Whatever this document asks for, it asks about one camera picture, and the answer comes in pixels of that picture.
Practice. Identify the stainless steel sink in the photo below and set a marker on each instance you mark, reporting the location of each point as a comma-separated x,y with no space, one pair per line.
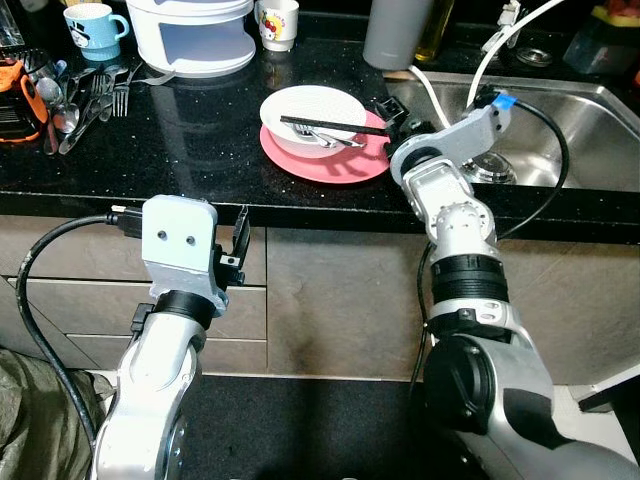
590,130

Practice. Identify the brown drawer front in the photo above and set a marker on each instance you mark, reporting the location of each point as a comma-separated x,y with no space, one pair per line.
90,310
240,355
90,265

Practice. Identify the steel sink strainer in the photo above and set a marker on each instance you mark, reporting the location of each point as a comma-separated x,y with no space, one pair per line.
490,172

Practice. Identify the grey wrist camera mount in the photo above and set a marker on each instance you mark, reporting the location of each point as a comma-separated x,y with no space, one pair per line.
470,130
180,245

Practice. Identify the black chopstick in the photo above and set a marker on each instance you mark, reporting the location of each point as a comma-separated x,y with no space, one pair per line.
330,124

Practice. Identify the blue cartoon mug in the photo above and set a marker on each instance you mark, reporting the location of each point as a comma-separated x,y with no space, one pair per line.
90,30

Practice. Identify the round steel counter cap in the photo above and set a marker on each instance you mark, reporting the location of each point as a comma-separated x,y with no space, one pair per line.
535,57

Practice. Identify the yellow oil bottle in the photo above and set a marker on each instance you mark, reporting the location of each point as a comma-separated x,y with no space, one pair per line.
440,30

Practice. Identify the pink plastic plate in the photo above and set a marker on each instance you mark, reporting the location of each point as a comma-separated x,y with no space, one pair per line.
330,170

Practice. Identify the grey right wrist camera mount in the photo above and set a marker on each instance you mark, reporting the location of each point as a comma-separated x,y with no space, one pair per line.
470,130

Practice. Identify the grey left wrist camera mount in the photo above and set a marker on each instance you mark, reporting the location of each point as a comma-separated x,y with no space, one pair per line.
180,245

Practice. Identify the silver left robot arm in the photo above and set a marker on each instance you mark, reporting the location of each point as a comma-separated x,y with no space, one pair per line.
150,400

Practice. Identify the steel spoon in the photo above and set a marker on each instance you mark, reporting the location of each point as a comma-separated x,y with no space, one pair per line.
66,120
48,92

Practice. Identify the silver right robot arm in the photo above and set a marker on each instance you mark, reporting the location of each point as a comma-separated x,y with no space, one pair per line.
460,235

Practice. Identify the white tiered food container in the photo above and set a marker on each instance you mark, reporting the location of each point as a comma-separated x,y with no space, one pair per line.
190,25

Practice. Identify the white printed cup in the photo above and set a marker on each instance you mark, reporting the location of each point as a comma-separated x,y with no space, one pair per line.
277,25

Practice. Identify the grey thermos flask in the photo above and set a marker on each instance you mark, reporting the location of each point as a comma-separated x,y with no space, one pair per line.
395,30

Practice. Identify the olive green bag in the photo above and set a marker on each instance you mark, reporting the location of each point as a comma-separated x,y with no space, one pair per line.
20,440

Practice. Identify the thin white tube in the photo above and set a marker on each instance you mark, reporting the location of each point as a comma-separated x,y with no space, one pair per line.
432,92

